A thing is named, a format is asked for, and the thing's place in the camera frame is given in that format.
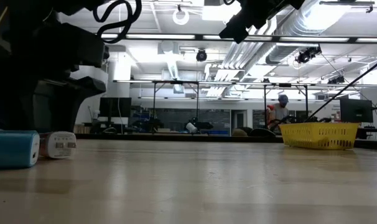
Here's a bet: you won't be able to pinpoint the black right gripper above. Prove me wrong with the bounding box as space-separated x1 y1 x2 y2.
218 0 305 44

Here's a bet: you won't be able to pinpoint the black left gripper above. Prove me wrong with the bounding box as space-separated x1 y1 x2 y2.
0 18 111 133

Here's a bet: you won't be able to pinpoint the pink wall charger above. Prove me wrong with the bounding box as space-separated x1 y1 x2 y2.
38 131 77 160

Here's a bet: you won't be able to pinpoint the teal wall charger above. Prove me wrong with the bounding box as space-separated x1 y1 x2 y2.
0 129 40 170

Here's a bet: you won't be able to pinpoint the long overhead light bar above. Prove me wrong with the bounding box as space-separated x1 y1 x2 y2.
100 32 377 44

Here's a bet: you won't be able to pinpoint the wooden boxes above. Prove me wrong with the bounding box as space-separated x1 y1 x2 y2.
73 123 93 134

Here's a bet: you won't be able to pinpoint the black ceiling fixture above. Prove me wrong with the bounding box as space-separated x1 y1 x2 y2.
295 45 322 65

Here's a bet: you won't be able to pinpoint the black monitor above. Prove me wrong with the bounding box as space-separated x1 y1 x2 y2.
339 98 374 123
98 96 132 119

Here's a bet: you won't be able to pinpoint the grey door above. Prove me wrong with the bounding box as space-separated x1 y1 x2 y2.
231 110 248 137

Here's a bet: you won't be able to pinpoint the person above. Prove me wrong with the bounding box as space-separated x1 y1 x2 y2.
267 94 291 125

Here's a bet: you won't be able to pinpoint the black background robot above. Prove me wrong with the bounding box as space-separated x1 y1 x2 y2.
194 120 215 131

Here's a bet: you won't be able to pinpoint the brown round object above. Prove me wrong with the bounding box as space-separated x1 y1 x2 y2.
231 128 249 138

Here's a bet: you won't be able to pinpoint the white roll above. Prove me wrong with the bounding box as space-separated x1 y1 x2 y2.
185 121 198 134

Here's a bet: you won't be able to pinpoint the yellow plastic basket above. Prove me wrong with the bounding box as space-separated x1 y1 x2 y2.
278 121 361 151

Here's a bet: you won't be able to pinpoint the silver ventilation duct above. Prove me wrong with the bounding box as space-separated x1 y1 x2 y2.
264 0 342 65

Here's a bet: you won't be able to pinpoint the white ceiling ring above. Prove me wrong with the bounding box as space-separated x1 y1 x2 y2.
172 7 190 27

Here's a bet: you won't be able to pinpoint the black frame stand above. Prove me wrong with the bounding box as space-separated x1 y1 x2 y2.
262 82 310 131
151 79 201 131

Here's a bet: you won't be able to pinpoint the black ceiling rail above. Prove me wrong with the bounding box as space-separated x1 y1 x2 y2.
319 0 376 14

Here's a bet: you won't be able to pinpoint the black aluminium table frame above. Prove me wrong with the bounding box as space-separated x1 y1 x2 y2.
73 133 377 149

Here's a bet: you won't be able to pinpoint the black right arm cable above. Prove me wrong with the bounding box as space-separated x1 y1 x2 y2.
304 54 377 123

